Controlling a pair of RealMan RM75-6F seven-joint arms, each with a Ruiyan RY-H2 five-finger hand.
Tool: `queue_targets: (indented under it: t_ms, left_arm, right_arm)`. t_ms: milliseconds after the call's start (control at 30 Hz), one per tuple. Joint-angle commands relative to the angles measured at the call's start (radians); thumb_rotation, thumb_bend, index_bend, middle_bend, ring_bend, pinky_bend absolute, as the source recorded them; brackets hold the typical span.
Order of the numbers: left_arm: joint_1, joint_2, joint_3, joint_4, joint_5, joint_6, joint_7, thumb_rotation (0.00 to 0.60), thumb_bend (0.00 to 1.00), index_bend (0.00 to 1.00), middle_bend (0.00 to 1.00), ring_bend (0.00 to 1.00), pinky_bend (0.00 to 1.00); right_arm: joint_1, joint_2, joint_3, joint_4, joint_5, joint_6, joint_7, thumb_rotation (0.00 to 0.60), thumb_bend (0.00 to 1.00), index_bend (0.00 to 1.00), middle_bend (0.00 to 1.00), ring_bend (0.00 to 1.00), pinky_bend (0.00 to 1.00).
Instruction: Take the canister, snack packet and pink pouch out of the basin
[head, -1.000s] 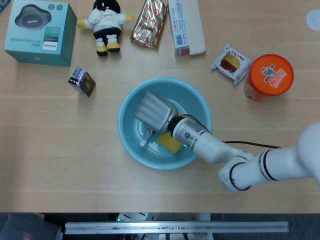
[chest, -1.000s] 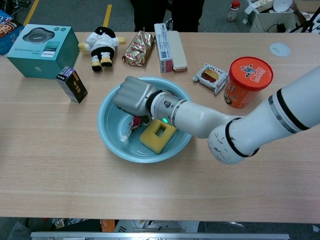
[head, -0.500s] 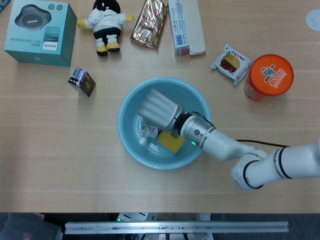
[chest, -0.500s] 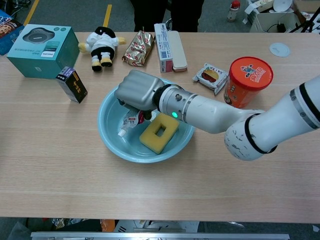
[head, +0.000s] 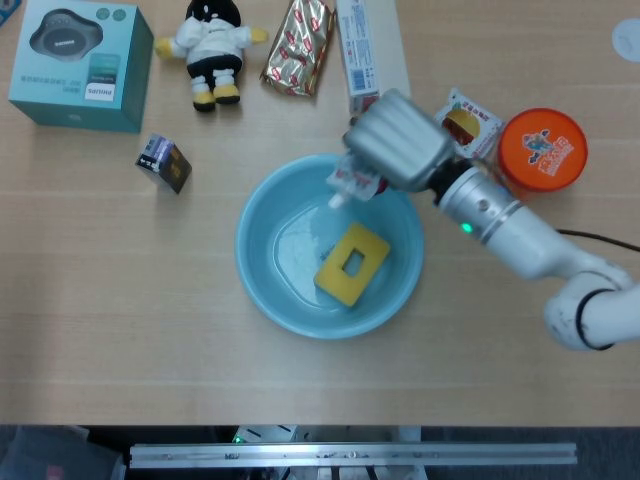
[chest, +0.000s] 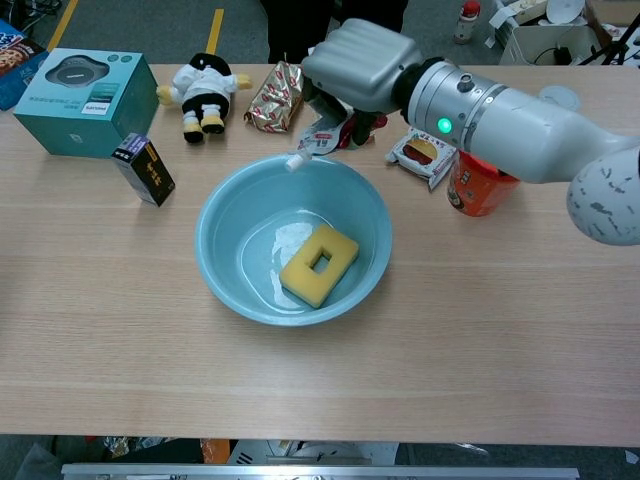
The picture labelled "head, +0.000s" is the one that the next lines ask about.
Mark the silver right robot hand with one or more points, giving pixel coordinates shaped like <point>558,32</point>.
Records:
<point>400,140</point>

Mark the white burger snack packet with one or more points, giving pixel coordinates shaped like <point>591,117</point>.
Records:
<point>467,125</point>

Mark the orange round tin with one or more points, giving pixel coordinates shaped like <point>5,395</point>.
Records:
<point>542,150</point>

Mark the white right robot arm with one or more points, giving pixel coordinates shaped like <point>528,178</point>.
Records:
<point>525,235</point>

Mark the gold red foil packet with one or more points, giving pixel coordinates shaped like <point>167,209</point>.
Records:
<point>298,50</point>

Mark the long white carton box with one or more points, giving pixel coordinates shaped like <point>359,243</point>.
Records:
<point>365,50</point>

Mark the yellow sponge with rectangular hole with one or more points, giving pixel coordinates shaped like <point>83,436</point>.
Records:
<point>352,265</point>

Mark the light blue plastic basin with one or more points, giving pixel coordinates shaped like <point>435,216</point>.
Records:
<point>280,305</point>

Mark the black penguin plush toy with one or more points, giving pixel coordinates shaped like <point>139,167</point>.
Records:
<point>212,47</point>

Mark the small purple black box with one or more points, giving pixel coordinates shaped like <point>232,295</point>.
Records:
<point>165,162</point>

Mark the round white table disc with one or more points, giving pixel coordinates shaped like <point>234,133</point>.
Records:
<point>627,40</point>

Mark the teal speaker box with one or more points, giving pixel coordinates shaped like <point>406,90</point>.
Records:
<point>75,65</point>

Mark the aluminium rail bar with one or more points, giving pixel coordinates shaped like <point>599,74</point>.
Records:
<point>350,455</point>

